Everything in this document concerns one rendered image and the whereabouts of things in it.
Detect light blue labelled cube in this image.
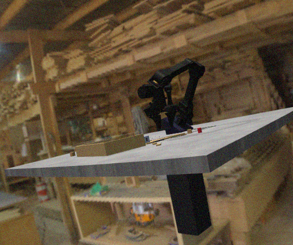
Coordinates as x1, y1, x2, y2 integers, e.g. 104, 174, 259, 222
144, 136, 150, 143

